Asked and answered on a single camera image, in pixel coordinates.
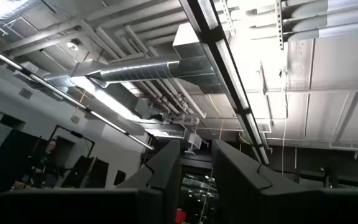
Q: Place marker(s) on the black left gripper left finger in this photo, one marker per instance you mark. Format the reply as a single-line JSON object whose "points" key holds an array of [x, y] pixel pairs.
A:
{"points": [[166, 168]]}

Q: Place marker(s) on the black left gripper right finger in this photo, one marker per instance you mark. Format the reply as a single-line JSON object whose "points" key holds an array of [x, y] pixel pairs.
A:
{"points": [[235, 174]]}

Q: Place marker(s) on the long ceiling light strip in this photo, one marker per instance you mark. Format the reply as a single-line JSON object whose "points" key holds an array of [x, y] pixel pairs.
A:
{"points": [[57, 90], [228, 71]]}

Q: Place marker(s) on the person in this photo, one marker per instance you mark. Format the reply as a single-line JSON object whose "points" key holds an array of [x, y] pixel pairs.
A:
{"points": [[47, 161]]}

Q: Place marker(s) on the black background rig frame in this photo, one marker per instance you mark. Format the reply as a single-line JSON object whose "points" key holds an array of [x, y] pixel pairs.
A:
{"points": [[76, 134]]}

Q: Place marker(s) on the silver spiral air duct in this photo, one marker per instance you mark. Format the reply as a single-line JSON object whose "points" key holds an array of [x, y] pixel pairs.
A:
{"points": [[135, 71]]}

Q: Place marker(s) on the silver rectangular air duct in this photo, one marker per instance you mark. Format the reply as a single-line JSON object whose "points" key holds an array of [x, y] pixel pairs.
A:
{"points": [[194, 62]]}

